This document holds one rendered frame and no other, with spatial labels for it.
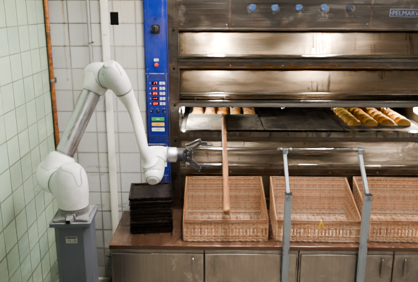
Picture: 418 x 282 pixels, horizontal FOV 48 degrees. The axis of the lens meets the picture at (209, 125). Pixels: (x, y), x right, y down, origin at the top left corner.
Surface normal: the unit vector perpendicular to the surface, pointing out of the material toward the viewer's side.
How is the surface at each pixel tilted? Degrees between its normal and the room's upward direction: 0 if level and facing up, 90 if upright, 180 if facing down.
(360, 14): 90
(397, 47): 70
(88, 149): 90
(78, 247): 90
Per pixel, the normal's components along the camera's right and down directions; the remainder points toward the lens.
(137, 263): -0.02, 0.25
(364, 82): -0.01, -0.10
